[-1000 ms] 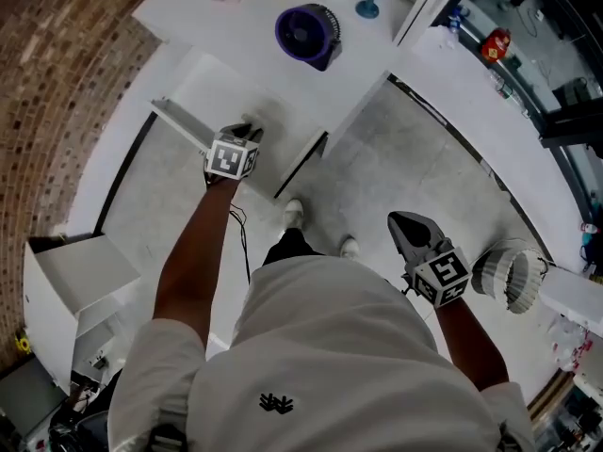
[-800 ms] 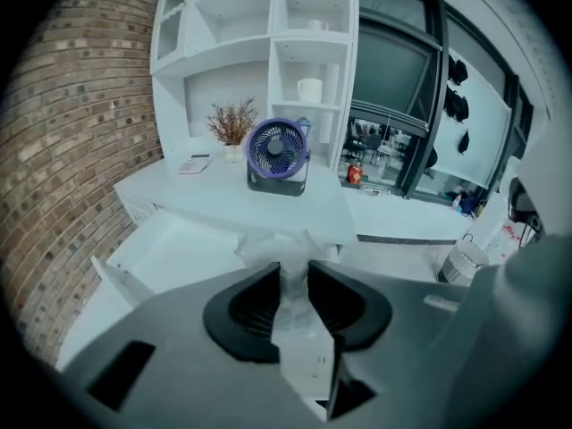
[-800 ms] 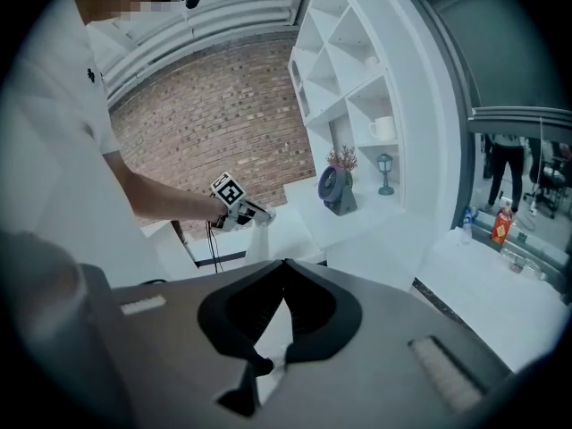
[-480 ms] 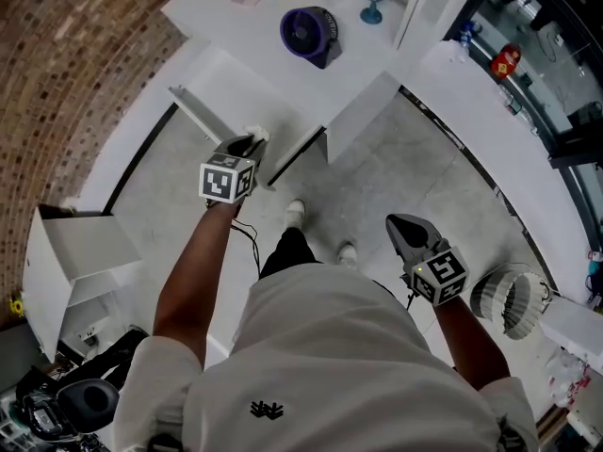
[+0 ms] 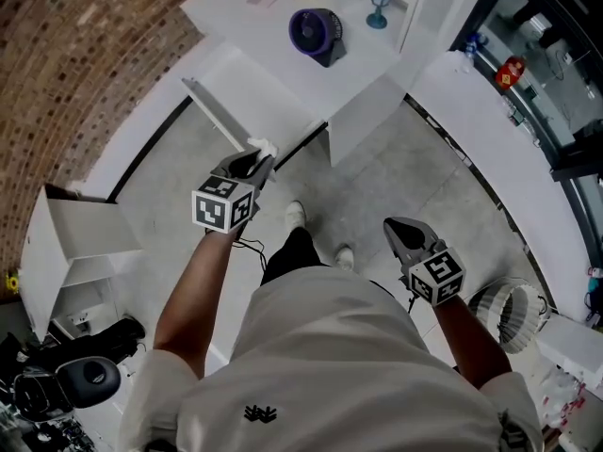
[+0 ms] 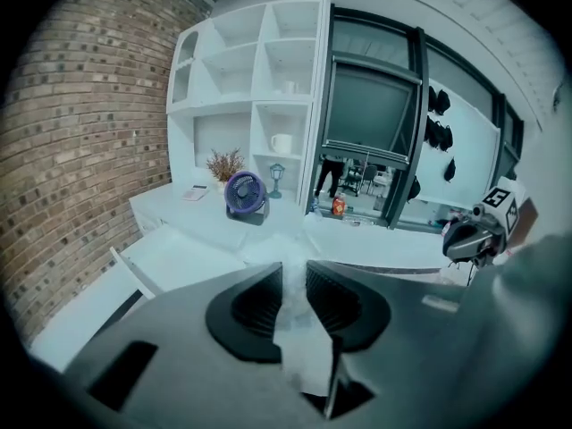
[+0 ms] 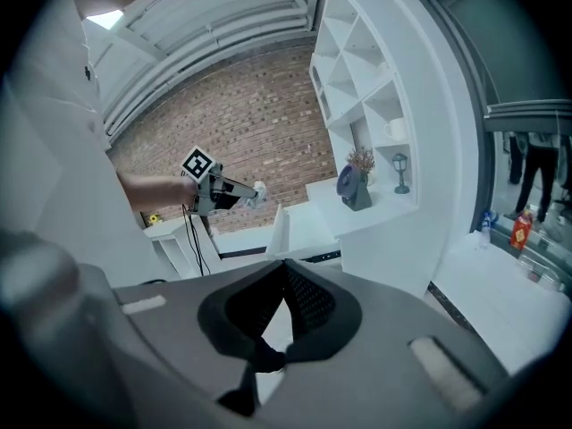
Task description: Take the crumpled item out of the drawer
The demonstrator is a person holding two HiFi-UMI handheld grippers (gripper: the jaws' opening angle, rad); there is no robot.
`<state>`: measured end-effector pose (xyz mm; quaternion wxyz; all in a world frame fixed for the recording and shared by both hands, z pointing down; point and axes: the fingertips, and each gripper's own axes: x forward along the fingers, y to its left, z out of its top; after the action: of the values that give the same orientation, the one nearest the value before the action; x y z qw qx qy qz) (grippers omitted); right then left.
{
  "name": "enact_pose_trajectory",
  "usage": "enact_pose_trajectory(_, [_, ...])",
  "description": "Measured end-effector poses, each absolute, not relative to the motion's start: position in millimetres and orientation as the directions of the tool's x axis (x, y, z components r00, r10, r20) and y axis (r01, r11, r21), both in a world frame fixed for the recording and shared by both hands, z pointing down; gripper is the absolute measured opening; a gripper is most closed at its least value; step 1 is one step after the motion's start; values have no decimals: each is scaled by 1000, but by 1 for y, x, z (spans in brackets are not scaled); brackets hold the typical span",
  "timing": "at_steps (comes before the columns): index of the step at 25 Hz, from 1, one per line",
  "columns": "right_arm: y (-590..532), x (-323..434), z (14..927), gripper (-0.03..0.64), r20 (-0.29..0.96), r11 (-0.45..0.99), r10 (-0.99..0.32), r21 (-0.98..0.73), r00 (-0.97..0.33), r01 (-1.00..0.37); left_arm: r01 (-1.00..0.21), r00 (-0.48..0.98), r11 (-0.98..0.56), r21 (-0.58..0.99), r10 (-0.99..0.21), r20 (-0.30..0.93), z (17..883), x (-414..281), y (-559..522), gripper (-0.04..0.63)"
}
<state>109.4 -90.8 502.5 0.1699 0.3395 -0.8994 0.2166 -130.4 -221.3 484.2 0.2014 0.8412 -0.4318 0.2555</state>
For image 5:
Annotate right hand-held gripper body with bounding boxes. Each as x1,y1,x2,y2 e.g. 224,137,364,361
397,235,468,308

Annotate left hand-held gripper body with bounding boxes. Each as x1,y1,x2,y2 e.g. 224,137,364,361
191,166,261,235

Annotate white item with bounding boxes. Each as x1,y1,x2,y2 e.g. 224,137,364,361
246,136,280,160

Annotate person's left forearm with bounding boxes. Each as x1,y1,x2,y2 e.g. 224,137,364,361
152,229,237,381

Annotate person's right forearm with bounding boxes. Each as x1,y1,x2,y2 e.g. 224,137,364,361
429,293,513,391

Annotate person's white shoe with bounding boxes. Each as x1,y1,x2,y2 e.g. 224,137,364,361
334,245,355,272
285,200,307,229

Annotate person's black trousers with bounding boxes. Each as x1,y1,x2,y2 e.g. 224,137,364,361
259,226,331,287

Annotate white counter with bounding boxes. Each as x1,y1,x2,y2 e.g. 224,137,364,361
407,50,581,322

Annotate person's white shirt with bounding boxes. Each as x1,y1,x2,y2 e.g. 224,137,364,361
117,266,546,452

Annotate white side cabinet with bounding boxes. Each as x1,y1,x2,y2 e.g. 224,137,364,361
18,183,145,343

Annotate purple desk fan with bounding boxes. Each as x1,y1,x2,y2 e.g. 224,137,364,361
287,8,349,69

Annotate white desk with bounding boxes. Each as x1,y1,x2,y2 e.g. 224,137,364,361
178,0,428,126

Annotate white box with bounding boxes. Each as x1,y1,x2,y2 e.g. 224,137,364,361
535,315,603,388

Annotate black bag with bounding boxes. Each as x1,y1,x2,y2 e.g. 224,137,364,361
44,315,148,372

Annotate clear plastic packaging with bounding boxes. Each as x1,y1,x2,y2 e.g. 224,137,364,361
535,368,591,438

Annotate clear water bottle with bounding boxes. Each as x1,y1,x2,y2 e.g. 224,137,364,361
463,32,490,59

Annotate blue goblet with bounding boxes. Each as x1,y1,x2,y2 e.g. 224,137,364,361
366,0,393,30

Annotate black office chair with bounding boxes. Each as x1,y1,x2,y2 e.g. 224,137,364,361
12,355,122,424

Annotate black cable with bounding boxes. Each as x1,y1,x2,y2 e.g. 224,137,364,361
233,236,269,275

